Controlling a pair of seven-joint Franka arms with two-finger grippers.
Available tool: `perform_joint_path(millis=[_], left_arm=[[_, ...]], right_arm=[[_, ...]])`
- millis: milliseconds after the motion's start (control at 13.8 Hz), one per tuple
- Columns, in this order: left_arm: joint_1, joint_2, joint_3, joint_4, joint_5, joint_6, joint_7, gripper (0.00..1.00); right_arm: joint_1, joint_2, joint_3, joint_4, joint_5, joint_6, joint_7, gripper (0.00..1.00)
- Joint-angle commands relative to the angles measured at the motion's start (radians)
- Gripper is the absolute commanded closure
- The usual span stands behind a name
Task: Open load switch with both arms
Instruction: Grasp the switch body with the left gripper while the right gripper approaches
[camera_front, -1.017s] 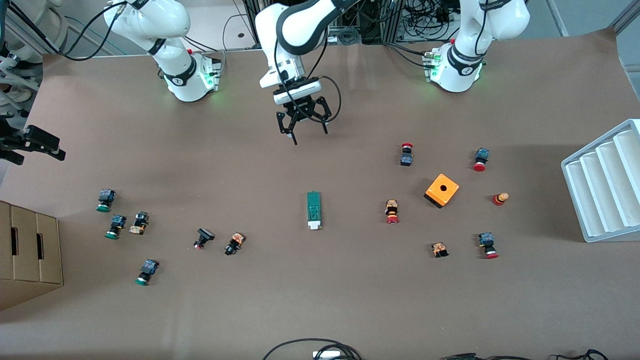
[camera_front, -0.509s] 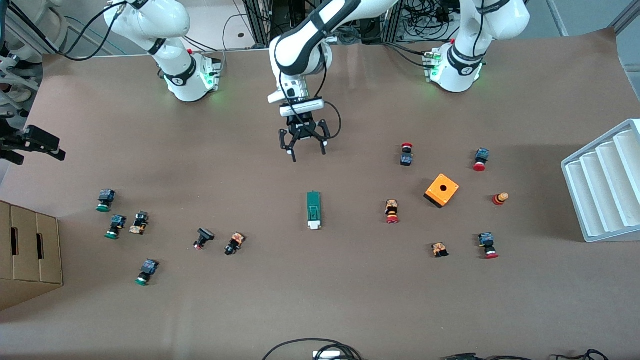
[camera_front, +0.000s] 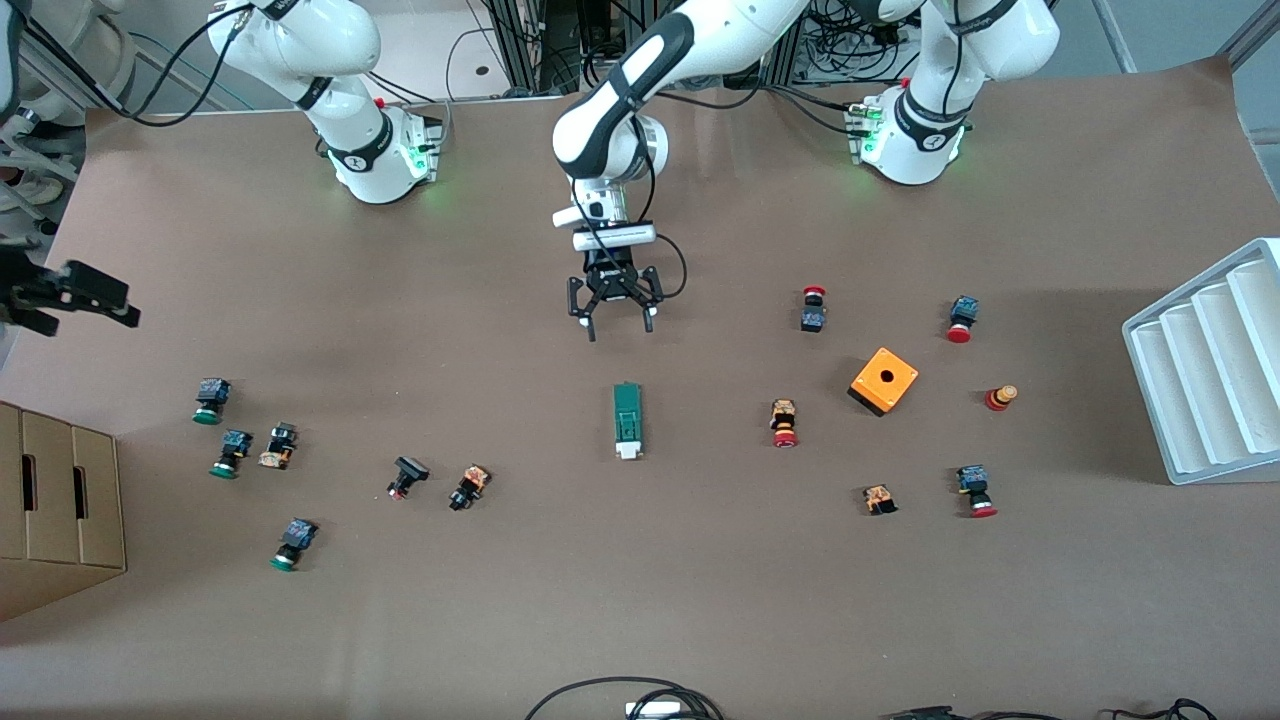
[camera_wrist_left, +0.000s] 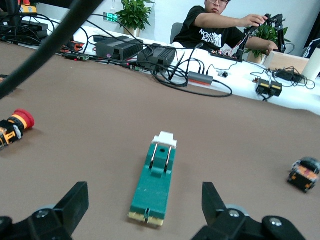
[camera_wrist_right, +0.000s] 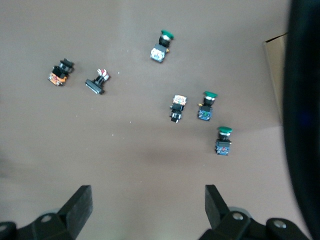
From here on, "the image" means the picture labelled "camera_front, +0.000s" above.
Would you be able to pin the green mushroom push button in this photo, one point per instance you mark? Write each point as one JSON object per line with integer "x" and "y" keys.
{"x": 232, "y": 453}
{"x": 210, "y": 400}
{"x": 293, "y": 543}

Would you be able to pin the grey metal frame bar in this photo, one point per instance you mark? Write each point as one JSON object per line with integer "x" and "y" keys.
{"x": 1115, "y": 35}
{"x": 1250, "y": 35}

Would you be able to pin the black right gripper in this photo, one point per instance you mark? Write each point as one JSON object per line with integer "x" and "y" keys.
{"x": 42, "y": 291}

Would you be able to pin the red mushroom button blue block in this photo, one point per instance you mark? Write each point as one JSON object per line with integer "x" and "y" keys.
{"x": 962, "y": 320}
{"x": 975, "y": 490}
{"x": 813, "y": 310}

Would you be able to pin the black selector switch orange block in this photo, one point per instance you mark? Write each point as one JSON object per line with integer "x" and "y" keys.
{"x": 468, "y": 487}
{"x": 278, "y": 445}

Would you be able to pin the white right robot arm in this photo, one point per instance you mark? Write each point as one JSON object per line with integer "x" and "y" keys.
{"x": 350, "y": 40}

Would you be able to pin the aluminium profile rack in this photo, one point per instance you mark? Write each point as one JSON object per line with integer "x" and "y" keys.
{"x": 520, "y": 50}

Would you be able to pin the orange contact block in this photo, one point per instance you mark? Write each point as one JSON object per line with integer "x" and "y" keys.
{"x": 879, "y": 498}

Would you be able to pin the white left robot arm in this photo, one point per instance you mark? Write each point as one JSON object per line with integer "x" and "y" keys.
{"x": 700, "y": 40}

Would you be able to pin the green circuit board module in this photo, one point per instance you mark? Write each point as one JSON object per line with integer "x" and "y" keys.
{"x": 627, "y": 415}

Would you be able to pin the small white device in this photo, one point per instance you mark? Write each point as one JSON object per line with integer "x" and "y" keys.
{"x": 655, "y": 709}

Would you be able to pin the red yellow button head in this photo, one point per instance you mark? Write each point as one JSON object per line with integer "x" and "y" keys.
{"x": 1000, "y": 397}

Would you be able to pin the red mushroom button orange block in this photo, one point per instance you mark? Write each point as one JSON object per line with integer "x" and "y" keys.
{"x": 784, "y": 423}

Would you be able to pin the orange button enclosure box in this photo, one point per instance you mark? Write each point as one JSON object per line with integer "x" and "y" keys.
{"x": 884, "y": 380}

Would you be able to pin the brown cardboard box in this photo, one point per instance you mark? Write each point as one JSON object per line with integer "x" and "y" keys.
{"x": 60, "y": 510}

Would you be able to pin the black square-head red switch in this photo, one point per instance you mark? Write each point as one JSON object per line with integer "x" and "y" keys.
{"x": 405, "y": 477}

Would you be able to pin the white stepped plastic tray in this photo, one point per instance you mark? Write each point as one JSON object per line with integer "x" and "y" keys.
{"x": 1200, "y": 360}

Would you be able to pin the brown paper table cover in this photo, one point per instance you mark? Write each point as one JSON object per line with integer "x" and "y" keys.
{"x": 640, "y": 580}

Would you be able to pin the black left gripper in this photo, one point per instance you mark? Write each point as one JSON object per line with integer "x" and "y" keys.
{"x": 612, "y": 281}

